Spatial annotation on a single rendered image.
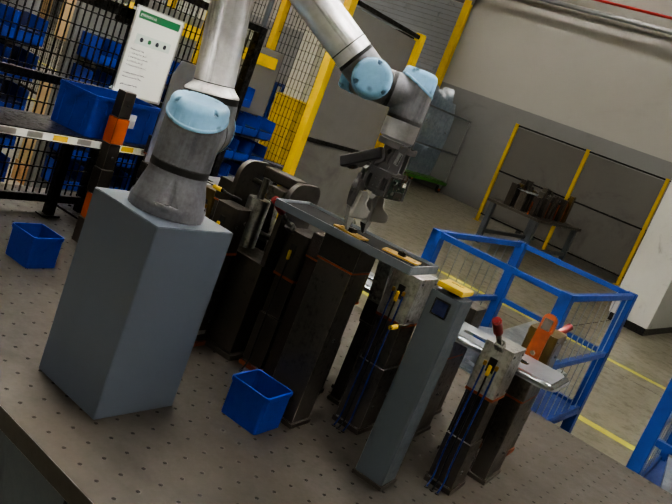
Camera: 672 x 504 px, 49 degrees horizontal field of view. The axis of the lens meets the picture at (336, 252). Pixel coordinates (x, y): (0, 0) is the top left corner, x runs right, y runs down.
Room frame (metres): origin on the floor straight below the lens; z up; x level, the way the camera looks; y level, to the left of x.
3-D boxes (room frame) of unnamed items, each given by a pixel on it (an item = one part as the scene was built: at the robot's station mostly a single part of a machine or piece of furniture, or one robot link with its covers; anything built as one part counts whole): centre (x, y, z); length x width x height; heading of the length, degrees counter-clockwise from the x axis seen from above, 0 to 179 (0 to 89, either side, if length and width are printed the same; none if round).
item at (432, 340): (1.46, -0.25, 0.92); 0.08 x 0.08 x 0.44; 61
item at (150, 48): (2.57, 0.86, 1.30); 0.23 x 0.02 x 0.31; 151
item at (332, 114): (5.21, 0.24, 1.00); 1.04 x 0.14 x 2.00; 147
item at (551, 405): (4.05, -1.09, 0.48); 1.20 x 0.80 x 0.95; 146
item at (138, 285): (1.40, 0.34, 0.90); 0.20 x 0.20 x 0.40; 57
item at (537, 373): (1.99, -0.01, 1.00); 1.38 x 0.22 x 0.02; 61
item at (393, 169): (1.56, -0.04, 1.32); 0.09 x 0.08 x 0.12; 50
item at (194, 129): (1.41, 0.34, 1.27); 0.13 x 0.12 x 0.14; 5
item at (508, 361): (1.55, -0.42, 0.88); 0.12 x 0.07 x 0.36; 151
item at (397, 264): (1.59, -0.03, 1.16); 0.37 x 0.14 x 0.02; 61
